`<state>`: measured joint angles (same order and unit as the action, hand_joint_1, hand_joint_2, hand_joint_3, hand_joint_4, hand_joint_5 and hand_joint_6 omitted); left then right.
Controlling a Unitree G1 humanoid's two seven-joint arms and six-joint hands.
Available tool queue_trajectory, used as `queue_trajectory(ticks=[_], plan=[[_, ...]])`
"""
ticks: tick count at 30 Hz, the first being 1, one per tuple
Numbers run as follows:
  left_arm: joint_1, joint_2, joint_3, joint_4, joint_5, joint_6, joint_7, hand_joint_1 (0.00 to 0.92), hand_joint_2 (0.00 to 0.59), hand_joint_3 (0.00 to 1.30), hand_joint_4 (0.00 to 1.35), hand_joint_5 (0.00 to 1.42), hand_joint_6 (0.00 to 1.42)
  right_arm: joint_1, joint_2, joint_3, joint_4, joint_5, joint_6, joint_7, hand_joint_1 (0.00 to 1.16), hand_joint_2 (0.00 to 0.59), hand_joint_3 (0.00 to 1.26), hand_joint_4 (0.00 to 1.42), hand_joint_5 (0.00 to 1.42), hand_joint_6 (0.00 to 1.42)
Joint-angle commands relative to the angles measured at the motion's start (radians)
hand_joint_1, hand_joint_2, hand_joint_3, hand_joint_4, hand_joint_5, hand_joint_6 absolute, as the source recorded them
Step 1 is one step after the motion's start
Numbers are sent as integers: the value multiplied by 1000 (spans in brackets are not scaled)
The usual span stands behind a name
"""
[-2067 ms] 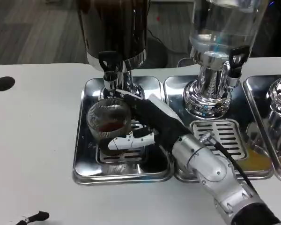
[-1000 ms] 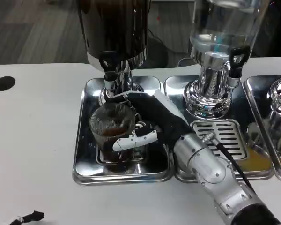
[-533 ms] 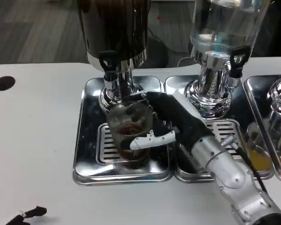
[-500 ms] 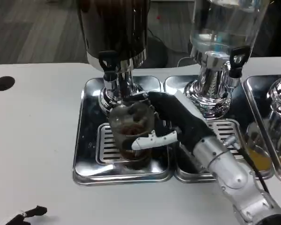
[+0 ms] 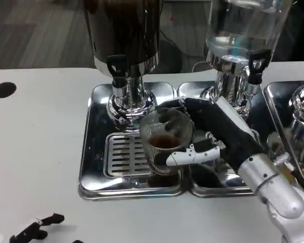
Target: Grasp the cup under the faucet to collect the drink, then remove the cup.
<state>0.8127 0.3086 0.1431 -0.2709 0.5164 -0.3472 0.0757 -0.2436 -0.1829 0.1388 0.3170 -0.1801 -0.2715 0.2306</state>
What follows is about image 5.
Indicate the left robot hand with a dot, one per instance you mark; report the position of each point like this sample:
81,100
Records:
33,229

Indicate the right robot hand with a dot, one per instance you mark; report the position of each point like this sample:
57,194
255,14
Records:
218,124

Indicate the clear ribbed glass cup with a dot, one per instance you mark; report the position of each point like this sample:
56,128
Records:
162,141

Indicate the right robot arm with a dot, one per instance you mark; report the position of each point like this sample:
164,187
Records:
271,184

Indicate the steel drip tray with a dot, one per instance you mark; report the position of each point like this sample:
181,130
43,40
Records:
277,101
207,179
96,121

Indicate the black dispenser tap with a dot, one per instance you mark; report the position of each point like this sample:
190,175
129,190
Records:
117,73
256,72

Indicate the steel dispenser stand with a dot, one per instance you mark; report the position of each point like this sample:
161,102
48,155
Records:
302,111

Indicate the slotted steel drain grid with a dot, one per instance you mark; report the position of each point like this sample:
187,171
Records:
124,154

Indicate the clear drink dispenser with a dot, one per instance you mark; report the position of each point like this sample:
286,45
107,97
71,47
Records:
243,22

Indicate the dark drink dispenser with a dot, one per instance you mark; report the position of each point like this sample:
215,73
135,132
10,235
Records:
121,27

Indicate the black round counter hole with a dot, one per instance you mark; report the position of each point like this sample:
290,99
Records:
3,89

